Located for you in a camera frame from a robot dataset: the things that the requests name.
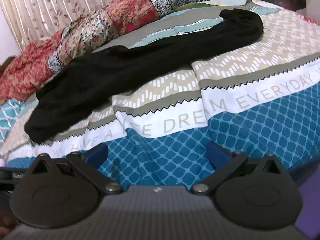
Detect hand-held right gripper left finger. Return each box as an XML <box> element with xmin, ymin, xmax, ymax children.
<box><xmin>31</xmin><ymin>142</ymin><xmax>123</xmax><ymax>195</ymax></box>

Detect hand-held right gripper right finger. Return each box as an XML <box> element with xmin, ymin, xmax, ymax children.
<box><xmin>192</xmin><ymin>141</ymin><xmax>284</xmax><ymax>196</ymax></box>

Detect black pants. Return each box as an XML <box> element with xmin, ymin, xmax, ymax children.
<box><xmin>24</xmin><ymin>9</ymin><xmax>264</xmax><ymax>142</ymax></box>

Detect patterned bedsheet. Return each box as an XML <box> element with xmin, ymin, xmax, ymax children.
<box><xmin>0</xmin><ymin>0</ymin><xmax>320</xmax><ymax>189</ymax></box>

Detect purple cloth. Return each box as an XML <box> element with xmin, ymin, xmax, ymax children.
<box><xmin>296</xmin><ymin>165</ymin><xmax>320</xmax><ymax>240</ymax></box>

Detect patchwork floral quilt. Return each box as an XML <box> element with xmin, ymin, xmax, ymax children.
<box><xmin>0</xmin><ymin>0</ymin><xmax>243</xmax><ymax>103</ymax></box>

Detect pale green pillow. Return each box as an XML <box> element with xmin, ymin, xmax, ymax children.
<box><xmin>174</xmin><ymin>0</ymin><xmax>252</xmax><ymax>13</ymax></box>

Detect striped leaf print curtain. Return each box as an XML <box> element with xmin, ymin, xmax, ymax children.
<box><xmin>0</xmin><ymin>0</ymin><xmax>150</xmax><ymax>53</ymax></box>

